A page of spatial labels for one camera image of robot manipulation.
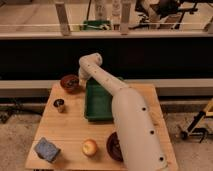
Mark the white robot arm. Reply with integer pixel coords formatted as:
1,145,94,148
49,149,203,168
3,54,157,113
79,53,169,171

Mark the black dish brush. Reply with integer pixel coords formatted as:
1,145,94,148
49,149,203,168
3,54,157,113
66,80,79,88

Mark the red-brown bowl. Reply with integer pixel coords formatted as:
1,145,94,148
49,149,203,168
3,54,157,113
60,74,80,93

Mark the blue sponge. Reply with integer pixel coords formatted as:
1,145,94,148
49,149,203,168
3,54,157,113
34,137,61,163

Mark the small metal can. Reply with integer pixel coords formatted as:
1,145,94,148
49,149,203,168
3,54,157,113
53,99,65,113

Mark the dark brown bowl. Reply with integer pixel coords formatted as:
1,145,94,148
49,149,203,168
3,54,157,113
106,132,123,162

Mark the green plastic tray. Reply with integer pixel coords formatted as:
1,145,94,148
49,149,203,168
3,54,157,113
84,78,113,122

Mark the red yellow apple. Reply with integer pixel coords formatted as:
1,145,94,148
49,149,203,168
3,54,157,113
82,139,98,157

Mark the black wheeled stand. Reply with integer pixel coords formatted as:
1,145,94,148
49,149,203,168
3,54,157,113
179,98,213,144

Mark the green box in background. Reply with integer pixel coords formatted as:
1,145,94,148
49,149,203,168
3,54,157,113
83,20,111,30

